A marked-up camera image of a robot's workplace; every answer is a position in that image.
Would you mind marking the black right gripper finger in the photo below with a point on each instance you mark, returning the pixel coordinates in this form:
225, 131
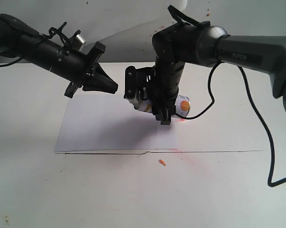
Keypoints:
164, 114

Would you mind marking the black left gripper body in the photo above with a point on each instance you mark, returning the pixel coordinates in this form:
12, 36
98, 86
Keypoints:
91, 59

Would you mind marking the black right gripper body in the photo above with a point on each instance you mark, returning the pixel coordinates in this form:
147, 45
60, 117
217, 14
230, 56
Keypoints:
165, 84

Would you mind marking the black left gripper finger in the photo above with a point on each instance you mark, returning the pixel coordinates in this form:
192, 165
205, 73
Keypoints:
98, 80

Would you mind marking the spray paint can with dots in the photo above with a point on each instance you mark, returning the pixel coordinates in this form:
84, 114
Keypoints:
142, 103

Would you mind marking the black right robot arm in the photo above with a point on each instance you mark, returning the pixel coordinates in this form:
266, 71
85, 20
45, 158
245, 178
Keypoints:
207, 46

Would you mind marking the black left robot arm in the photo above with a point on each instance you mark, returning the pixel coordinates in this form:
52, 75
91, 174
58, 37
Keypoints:
56, 53

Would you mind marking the white paper sheet stack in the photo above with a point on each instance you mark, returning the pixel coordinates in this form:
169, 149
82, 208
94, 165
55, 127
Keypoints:
109, 122

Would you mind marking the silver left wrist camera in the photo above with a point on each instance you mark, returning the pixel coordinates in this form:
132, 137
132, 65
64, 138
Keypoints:
78, 42

